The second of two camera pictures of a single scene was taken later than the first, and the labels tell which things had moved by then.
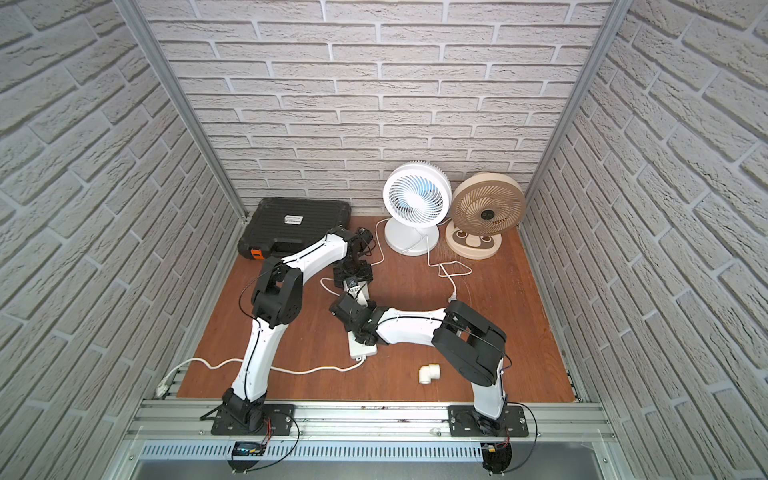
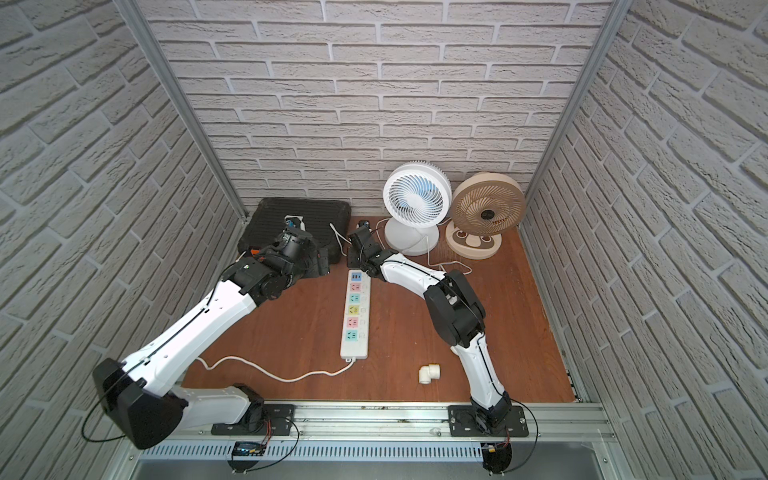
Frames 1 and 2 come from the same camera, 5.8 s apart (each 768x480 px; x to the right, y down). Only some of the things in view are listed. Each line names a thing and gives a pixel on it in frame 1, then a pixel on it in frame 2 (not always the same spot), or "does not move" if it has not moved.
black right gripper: (372, 306) -> (353, 260)
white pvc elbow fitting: (429, 372) does not move
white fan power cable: (453, 296) does not move
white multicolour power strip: (358, 350) does not move
